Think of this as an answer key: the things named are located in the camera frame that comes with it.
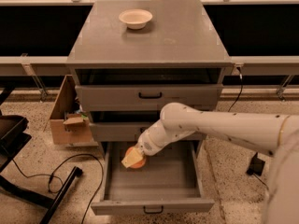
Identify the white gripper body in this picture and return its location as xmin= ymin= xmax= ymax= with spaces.
xmin=135 ymin=121 xmax=170 ymax=156

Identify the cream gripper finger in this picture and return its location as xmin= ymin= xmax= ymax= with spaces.
xmin=121 ymin=147 xmax=144 ymax=168

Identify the orange fruit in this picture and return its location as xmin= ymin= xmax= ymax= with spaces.
xmin=125 ymin=147 xmax=147 ymax=169

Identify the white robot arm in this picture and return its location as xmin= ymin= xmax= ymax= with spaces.
xmin=121 ymin=103 xmax=299 ymax=224

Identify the grey middle drawer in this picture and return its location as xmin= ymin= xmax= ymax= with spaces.
xmin=89 ymin=120 xmax=211 ymax=143

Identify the grey drawer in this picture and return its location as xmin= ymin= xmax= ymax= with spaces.
xmin=75 ymin=85 xmax=222 ymax=111
xmin=89 ymin=120 xmax=211 ymax=143
xmin=92 ymin=141 xmax=214 ymax=216

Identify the grey bottom drawer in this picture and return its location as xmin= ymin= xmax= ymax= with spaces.
xmin=92 ymin=141 xmax=214 ymax=216

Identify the grey top drawer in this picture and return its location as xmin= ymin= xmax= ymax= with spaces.
xmin=75 ymin=85 xmax=222 ymax=111

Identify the grey drawer cabinet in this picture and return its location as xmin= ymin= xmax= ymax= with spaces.
xmin=65 ymin=0 xmax=234 ymax=161

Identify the cardboard box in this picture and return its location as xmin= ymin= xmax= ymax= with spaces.
xmin=50 ymin=75 xmax=93 ymax=146

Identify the black power adapter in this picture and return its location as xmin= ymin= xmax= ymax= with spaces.
xmin=247 ymin=153 xmax=265 ymax=176

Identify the white paper bowl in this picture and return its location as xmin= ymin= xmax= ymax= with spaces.
xmin=119 ymin=9 xmax=152 ymax=30

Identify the black metal stand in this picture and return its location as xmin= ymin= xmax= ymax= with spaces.
xmin=0 ymin=90 xmax=79 ymax=224

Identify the black cable left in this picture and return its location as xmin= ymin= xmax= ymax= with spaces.
xmin=11 ymin=153 xmax=105 ymax=224

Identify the black cable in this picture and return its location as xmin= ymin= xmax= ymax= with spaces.
xmin=227 ymin=66 xmax=270 ymax=191
xmin=11 ymin=153 xmax=105 ymax=224

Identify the black cable right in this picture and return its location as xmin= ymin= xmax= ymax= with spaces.
xmin=227 ymin=66 xmax=270 ymax=191

